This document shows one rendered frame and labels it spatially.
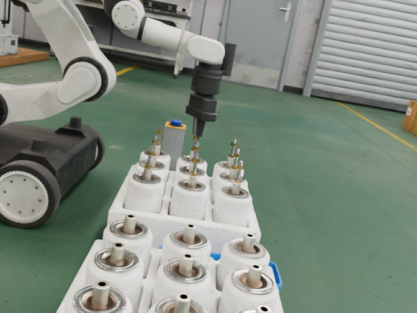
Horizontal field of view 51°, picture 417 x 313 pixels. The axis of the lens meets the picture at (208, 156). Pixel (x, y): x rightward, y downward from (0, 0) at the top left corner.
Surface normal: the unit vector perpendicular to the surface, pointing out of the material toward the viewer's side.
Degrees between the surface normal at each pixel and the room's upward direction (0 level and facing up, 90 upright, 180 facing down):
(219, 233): 90
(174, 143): 90
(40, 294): 0
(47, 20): 112
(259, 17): 90
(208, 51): 90
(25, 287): 0
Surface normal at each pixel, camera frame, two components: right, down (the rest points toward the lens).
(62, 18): 0.11, 0.63
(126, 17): 0.04, 0.42
